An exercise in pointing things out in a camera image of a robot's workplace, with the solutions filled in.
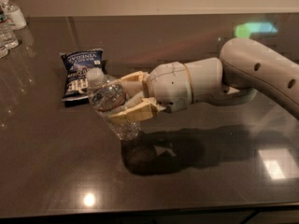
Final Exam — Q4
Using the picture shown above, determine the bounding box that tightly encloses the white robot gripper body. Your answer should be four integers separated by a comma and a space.
147, 62, 192, 113

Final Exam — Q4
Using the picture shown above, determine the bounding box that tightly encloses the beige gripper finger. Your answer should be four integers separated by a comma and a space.
120, 71, 150, 97
108, 97, 166, 124

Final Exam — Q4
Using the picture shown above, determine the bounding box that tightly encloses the clear plastic water bottle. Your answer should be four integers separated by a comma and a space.
86, 68, 141, 141

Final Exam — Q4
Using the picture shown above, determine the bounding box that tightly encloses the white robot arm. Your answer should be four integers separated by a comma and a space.
108, 38, 299, 124

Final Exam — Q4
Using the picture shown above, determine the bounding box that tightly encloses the clear water bottle upright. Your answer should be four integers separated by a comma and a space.
0, 8, 19, 49

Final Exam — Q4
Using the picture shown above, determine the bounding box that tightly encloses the clear bottle at edge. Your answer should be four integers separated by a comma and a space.
0, 40, 8, 58

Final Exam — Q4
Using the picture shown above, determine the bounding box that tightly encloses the white pump sanitizer bottle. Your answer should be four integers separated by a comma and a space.
0, 0, 27, 31

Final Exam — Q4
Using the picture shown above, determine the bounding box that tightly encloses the blue kettle chips bag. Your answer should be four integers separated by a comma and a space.
60, 49, 105, 101

